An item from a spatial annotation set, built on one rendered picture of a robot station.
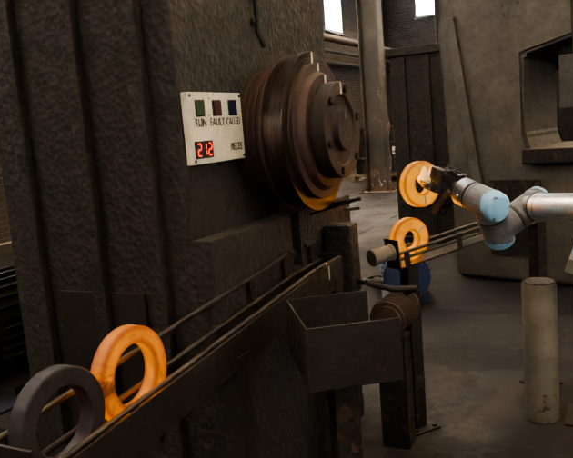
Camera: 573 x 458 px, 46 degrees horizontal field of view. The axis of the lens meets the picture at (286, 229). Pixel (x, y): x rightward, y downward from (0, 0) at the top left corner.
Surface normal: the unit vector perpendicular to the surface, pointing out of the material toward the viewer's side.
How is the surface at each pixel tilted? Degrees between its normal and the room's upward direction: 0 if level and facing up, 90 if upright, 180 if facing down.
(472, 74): 90
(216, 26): 90
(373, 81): 90
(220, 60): 90
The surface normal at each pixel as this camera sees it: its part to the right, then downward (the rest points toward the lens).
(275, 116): -0.45, -0.05
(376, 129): -0.44, 0.17
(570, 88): -0.64, 0.16
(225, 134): 0.89, 0.00
